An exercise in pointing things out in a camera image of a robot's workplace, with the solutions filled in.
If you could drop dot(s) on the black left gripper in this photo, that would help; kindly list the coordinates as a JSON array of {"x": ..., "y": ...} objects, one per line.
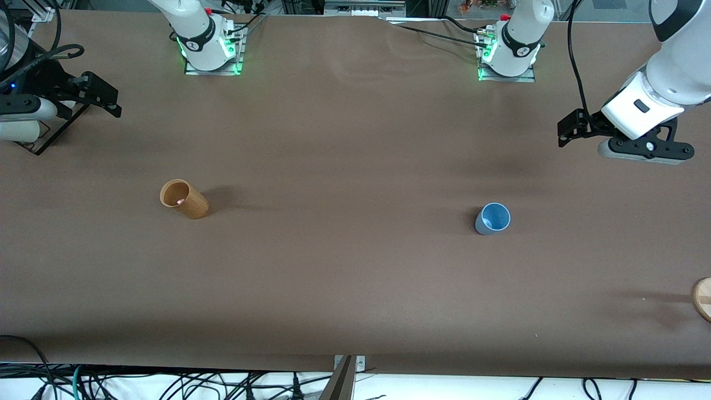
[{"x": 591, "y": 124}]

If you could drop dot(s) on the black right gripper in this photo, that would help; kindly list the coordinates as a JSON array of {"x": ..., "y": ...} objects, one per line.
[{"x": 51, "y": 83}]

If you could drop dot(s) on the blue cup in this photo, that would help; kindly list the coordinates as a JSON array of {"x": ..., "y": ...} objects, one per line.
[{"x": 491, "y": 219}]

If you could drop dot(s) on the white Franka left arm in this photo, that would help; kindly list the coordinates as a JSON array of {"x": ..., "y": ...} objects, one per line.
[{"x": 677, "y": 72}]

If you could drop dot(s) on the black cup rack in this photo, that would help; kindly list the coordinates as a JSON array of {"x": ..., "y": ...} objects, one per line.
[{"x": 36, "y": 152}]

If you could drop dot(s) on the wooden cup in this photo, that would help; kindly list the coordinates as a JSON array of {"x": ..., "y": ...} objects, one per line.
[{"x": 191, "y": 203}]

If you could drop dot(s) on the aluminium extrusion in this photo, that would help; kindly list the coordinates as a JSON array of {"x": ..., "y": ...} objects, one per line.
[{"x": 41, "y": 14}]

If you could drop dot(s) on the orange background item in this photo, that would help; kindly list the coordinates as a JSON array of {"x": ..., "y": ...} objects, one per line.
[{"x": 477, "y": 4}]

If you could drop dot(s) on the round wooden disc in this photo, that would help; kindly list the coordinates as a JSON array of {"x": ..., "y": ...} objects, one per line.
[{"x": 703, "y": 300}]

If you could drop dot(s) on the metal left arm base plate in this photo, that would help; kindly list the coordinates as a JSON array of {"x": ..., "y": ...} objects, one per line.
[{"x": 511, "y": 79}]

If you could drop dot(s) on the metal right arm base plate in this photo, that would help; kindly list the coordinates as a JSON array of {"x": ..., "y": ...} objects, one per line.
[{"x": 240, "y": 55}]

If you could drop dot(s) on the aluminium frame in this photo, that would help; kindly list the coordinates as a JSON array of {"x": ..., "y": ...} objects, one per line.
[{"x": 361, "y": 8}]

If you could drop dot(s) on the small metal bracket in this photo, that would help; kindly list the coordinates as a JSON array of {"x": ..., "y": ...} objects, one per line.
[{"x": 361, "y": 364}]

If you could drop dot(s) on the dark metal post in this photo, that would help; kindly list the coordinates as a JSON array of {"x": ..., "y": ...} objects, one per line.
[{"x": 340, "y": 386}]

